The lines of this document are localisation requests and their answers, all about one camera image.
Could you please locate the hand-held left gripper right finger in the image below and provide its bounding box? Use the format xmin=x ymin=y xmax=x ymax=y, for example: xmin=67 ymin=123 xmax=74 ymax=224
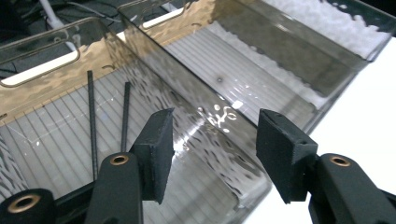
xmin=255 ymin=108 xmax=319 ymax=205

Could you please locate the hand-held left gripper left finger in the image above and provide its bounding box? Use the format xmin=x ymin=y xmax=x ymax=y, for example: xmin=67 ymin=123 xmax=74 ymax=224
xmin=129 ymin=107 xmax=176 ymax=205

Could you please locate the black chopstick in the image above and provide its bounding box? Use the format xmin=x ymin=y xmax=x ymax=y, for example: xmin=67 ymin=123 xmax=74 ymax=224
xmin=86 ymin=70 xmax=100 ymax=182
xmin=120 ymin=81 xmax=132 ymax=153

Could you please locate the translucent brown storage bin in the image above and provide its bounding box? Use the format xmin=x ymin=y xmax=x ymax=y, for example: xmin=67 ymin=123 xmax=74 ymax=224
xmin=0 ymin=17 xmax=273 ymax=224
xmin=117 ymin=0 xmax=396 ymax=135

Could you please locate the white metal table frame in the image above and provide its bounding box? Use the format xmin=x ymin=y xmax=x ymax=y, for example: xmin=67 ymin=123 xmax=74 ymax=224
xmin=38 ymin=0 xmax=78 ymax=52

